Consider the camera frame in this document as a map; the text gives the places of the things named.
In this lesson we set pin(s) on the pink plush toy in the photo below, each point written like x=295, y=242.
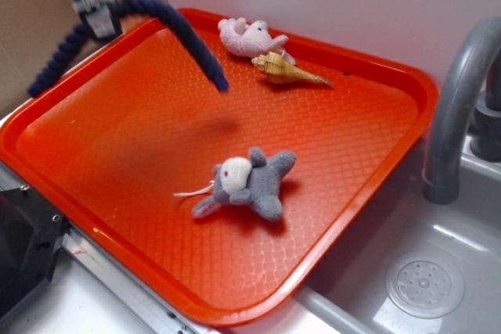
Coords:
x=251, y=40

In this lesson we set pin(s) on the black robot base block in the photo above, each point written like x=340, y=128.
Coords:
x=32, y=232

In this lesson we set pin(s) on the orange plastic tray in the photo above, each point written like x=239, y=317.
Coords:
x=123, y=144

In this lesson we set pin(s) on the grey plastic toy sink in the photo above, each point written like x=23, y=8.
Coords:
x=347, y=288

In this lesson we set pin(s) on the dark grey faucet handle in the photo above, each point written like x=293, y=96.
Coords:
x=485, y=143

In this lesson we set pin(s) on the metal rail strip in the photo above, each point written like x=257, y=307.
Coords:
x=157, y=316

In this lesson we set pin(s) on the grey plush mouse toy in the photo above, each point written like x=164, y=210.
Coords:
x=252, y=182

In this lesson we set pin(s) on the tan spiral seashell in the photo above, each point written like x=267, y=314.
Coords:
x=279, y=71

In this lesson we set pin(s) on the grey plastic faucet spout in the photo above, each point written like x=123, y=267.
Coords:
x=476, y=68

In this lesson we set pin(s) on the clear sink drain cover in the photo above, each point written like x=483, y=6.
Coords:
x=424, y=285

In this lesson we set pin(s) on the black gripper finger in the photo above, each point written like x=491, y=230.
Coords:
x=102, y=24

